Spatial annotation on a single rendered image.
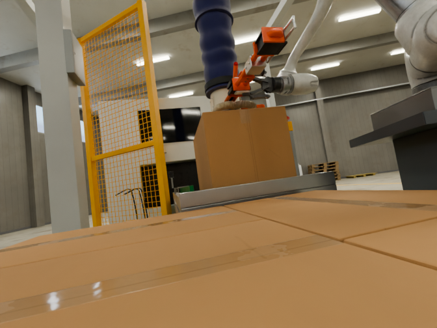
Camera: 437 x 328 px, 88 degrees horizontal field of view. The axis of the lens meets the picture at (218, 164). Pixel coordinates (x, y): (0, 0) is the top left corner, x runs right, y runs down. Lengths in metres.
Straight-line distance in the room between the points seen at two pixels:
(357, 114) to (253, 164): 12.94
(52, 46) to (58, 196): 0.97
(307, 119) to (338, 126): 1.60
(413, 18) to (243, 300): 0.99
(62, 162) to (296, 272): 1.61
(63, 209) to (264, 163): 1.25
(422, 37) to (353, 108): 12.93
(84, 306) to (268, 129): 0.97
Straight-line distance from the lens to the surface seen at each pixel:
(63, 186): 1.70
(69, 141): 1.72
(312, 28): 1.37
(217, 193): 0.91
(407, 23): 1.05
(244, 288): 0.20
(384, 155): 14.03
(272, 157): 1.06
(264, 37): 0.83
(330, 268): 0.23
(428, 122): 0.90
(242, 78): 1.05
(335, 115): 13.48
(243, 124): 1.05
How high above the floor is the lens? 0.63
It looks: 5 degrees up
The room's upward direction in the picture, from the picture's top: 8 degrees counter-clockwise
